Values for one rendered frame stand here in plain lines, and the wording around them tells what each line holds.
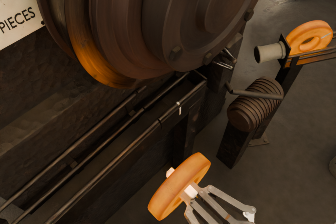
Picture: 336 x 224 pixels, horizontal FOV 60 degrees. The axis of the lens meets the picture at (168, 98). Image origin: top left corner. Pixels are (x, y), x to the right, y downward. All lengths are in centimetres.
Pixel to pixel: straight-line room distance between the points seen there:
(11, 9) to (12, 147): 28
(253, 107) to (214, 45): 55
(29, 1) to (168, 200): 40
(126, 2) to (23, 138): 39
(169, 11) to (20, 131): 43
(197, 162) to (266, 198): 100
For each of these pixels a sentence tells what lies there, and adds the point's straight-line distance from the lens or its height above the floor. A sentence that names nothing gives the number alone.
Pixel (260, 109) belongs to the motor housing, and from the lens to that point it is 111.
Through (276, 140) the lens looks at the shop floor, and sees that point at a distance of 167.
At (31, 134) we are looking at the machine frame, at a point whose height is 87.
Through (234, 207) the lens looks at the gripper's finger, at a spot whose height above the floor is 84.
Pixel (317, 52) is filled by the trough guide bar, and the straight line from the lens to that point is 112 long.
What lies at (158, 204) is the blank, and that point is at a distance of 56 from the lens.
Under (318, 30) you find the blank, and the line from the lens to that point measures 107.
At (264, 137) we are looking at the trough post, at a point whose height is 1.
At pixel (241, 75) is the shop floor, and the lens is 186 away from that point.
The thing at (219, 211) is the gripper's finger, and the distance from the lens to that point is 58.
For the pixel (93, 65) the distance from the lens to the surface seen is 48.
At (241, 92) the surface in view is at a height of 60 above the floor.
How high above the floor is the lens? 141
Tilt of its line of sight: 56 degrees down
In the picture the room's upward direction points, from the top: straight up
